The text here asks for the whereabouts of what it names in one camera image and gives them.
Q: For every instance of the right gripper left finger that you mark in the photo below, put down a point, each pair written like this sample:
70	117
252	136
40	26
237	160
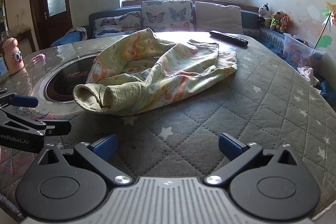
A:
67	184

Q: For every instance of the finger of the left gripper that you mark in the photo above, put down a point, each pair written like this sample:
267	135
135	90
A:
19	101
56	127

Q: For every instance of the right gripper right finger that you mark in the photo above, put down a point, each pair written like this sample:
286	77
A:
269	184

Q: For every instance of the floral children's pajama garment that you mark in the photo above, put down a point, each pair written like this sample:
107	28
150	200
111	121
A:
142	72

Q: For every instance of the pile of small clothes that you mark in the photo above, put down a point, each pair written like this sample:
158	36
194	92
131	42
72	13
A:
307	73

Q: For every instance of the pink cartoon water bottle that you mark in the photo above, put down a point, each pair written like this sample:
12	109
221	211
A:
13	56

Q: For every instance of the round black induction cooktop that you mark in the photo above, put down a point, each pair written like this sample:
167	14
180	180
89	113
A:
55	90

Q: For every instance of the small pink toy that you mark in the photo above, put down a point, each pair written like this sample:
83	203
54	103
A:
39	59

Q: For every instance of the grey quilted star tablecloth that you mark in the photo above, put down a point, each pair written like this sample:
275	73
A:
265	101

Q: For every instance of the blue folded blanket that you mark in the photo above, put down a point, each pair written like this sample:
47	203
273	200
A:
75	34

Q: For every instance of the low butterfly print cushion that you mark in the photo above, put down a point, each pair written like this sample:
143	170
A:
117	25

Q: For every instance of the clear plastic storage box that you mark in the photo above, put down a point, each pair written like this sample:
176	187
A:
301	54

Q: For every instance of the black remote control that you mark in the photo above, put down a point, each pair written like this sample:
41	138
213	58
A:
229	38

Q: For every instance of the colourful paper pinwheel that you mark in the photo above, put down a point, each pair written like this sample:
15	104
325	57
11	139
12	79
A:
329	21

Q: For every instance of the blue corner sofa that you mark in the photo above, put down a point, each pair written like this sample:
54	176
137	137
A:
271	39

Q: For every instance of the upright butterfly print cushion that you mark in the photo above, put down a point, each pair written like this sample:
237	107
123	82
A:
167	16

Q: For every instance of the orange fox plush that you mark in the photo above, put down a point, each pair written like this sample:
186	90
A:
284	23

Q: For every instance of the brown bear plush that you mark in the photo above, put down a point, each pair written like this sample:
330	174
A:
275	20

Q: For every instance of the black white cow plush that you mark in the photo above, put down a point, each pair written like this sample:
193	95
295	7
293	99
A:
264	16

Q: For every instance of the plain beige cushion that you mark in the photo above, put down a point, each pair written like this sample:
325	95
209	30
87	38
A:
212	16

